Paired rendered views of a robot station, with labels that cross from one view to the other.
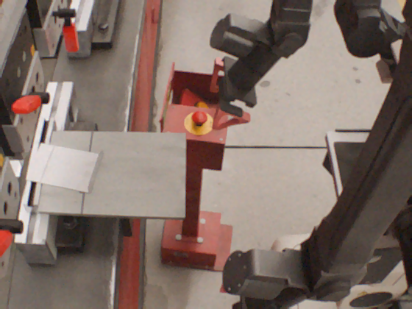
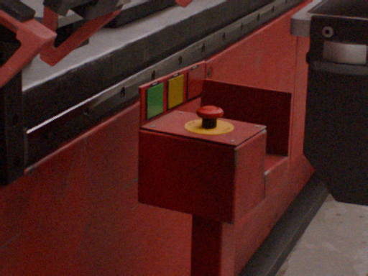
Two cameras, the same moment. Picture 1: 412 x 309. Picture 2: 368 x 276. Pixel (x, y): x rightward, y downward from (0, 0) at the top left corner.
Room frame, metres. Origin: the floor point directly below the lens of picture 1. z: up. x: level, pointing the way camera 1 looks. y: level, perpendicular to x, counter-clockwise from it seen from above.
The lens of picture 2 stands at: (-0.36, -0.50, 1.18)
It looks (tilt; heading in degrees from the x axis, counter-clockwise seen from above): 16 degrees down; 24
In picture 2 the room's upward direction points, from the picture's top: 2 degrees clockwise
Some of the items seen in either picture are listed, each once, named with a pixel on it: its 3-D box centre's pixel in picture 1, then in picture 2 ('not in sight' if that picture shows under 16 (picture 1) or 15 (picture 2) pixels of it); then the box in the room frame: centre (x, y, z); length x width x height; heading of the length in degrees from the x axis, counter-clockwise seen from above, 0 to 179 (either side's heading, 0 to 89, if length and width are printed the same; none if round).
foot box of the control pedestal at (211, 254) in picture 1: (198, 238); not in sight; (0.85, 0.01, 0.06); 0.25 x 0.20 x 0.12; 88
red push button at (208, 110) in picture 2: (199, 120); (209, 119); (0.80, 0.03, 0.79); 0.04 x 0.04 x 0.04
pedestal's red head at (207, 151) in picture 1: (196, 115); (216, 137); (0.85, 0.04, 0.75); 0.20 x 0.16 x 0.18; 178
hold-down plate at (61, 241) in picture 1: (76, 183); not in sight; (0.53, 0.26, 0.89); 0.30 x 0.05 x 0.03; 5
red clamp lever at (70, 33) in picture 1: (66, 30); not in sight; (0.64, 0.27, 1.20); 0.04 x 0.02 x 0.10; 95
